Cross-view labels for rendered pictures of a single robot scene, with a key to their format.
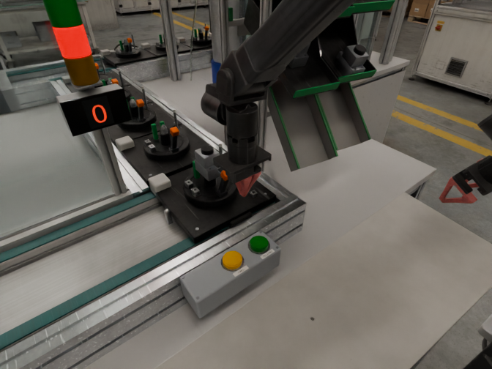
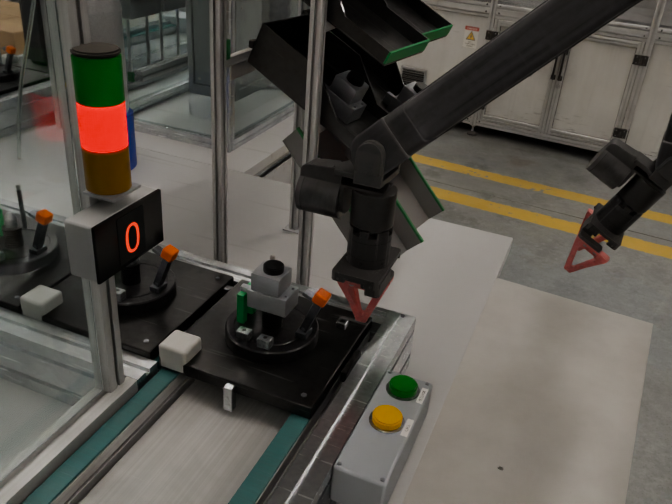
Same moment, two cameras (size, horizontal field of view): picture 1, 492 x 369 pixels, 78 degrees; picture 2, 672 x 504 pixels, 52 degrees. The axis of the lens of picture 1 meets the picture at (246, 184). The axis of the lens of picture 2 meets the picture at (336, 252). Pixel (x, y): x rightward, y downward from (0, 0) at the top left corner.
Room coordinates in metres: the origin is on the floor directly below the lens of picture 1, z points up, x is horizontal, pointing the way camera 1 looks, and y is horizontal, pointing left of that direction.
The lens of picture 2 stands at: (-0.14, 0.47, 1.59)
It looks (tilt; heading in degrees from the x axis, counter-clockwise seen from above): 29 degrees down; 328
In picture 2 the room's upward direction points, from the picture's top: 5 degrees clockwise
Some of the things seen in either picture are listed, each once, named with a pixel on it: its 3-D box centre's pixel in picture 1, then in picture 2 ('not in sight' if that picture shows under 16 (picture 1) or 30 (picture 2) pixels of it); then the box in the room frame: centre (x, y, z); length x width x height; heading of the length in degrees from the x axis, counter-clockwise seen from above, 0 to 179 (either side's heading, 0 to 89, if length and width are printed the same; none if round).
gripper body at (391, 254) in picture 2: (242, 148); (368, 247); (0.51, 0.01, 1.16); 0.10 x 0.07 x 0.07; 128
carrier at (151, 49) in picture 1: (165, 40); not in sight; (2.00, 0.49, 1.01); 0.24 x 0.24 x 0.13; 37
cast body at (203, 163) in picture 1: (206, 158); (267, 283); (0.62, 0.10, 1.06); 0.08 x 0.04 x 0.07; 37
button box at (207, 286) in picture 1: (233, 270); (384, 437); (0.39, 0.03, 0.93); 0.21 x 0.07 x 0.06; 127
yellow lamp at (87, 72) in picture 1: (81, 68); (107, 166); (0.59, 0.31, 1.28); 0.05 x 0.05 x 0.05
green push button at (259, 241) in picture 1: (258, 244); (402, 388); (0.44, -0.03, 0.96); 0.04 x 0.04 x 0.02
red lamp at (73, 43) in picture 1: (72, 40); (102, 123); (0.59, 0.31, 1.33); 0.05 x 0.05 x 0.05
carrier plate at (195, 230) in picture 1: (211, 192); (271, 340); (0.62, 0.09, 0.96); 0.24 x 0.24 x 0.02; 37
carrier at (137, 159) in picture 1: (165, 136); (129, 268); (0.82, 0.25, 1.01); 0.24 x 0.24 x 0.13; 37
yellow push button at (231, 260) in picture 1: (232, 261); (386, 419); (0.39, 0.03, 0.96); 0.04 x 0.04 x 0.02
